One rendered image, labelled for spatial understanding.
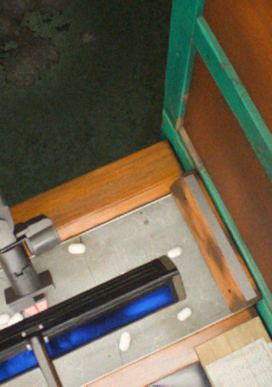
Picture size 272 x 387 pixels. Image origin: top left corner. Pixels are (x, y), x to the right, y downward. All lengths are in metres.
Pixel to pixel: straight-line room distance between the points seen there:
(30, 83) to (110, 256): 1.16
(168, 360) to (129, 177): 0.41
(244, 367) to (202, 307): 0.15
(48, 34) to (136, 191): 1.23
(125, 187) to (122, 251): 0.14
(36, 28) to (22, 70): 0.20
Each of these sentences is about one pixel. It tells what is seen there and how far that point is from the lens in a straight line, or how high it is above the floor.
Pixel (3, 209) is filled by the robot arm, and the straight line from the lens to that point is 1.11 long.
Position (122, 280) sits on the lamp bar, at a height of 1.08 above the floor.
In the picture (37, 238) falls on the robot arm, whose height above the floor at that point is 0.89.
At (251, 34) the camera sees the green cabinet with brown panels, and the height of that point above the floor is 1.37.
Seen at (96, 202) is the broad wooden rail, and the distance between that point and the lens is 1.28.
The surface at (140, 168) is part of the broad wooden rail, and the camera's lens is 1.30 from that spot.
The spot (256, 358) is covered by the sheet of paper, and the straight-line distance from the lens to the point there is 1.24.
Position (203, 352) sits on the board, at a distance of 1.22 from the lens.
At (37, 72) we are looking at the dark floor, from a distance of 2.31.
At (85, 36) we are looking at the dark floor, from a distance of 2.37.
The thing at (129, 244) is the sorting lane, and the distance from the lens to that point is 1.28.
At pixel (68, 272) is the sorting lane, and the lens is 1.28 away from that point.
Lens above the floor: 1.99
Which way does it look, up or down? 73 degrees down
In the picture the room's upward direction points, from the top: 1 degrees counter-clockwise
